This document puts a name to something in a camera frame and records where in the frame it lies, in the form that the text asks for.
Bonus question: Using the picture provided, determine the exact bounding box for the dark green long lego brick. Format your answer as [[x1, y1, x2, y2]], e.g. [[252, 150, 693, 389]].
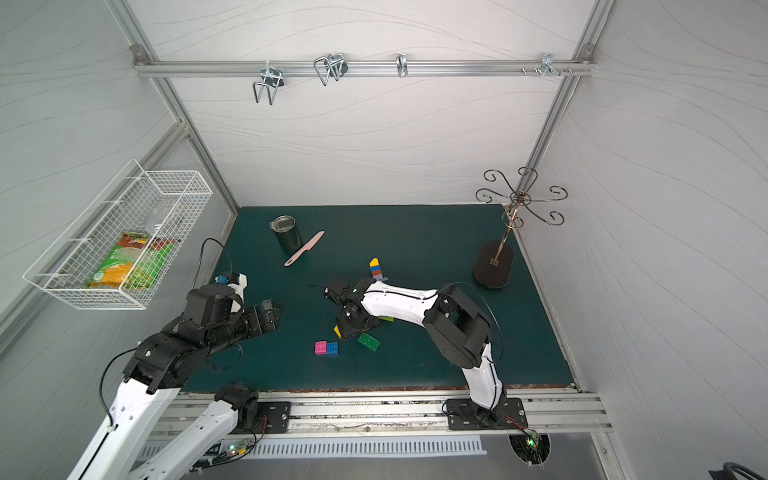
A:
[[358, 333, 381, 351]]

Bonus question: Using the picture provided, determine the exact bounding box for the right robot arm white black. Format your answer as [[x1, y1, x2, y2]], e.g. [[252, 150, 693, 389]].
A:
[[324, 278, 528, 432]]

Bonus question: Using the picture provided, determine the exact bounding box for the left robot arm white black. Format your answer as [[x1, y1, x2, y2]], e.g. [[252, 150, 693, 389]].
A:
[[69, 300, 290, 479]]

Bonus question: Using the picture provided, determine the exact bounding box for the pink plastic knife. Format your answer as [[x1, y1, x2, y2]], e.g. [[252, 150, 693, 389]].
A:
[[283, 231, 325, 267]]

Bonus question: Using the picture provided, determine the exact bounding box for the dark green metal tumbler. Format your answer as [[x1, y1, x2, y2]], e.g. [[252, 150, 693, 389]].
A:
[[269, 215, 303, 256]]

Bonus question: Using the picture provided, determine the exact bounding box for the green snack bag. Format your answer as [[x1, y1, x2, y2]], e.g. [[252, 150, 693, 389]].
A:
[[86, 232, 177, 289]]

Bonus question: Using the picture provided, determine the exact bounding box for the black metal jewelry stand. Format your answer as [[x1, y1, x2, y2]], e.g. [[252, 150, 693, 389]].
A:
[[473, 166, 569, 290]]

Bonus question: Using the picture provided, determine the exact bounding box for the metal hook clip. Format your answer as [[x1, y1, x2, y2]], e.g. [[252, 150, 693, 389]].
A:
[[520, 53, 572, 77], [252, 66, 284, 105], [395, 53, 408, 78], [313, 53, 349, 86]]

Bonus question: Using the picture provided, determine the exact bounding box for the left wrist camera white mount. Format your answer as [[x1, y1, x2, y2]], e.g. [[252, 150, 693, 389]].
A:
[[215, 271, 247, 313]]

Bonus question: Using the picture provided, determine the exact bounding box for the white wire basket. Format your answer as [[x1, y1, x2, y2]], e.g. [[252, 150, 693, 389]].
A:
[[23, 160, 212, 310]]

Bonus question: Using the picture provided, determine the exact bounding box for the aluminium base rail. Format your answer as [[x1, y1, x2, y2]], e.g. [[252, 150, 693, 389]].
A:
[[259, 388, 613, 437]]

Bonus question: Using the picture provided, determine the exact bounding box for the aluminium crossbar rail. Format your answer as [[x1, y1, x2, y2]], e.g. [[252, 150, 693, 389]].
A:
[[134, 57, 597, 79]]

